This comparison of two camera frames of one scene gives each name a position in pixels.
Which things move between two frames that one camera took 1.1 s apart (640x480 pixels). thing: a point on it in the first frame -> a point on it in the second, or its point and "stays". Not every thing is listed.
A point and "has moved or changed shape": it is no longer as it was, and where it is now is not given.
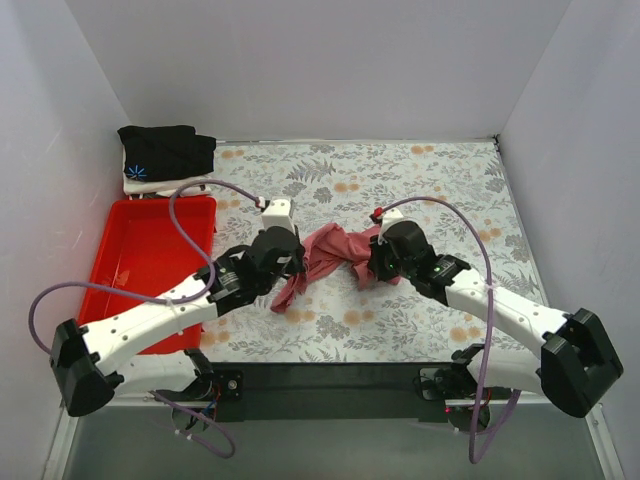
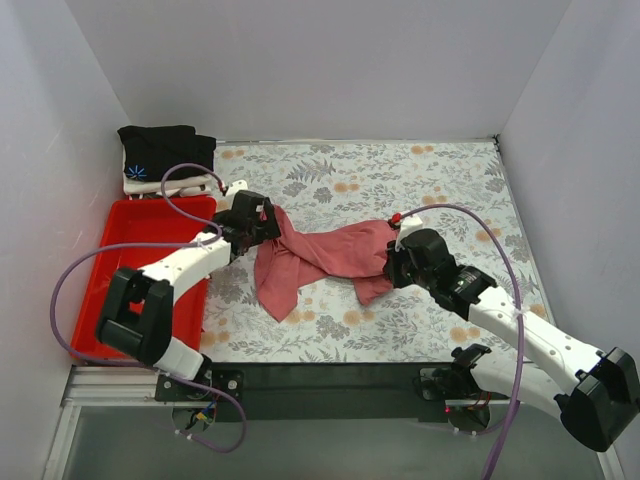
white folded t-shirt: [134, 187] stays
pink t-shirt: [330, 247] has moved or changed shape
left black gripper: [296, 259] -> [267, 220]
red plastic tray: [138, 248] stays
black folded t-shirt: [153, 152] stays
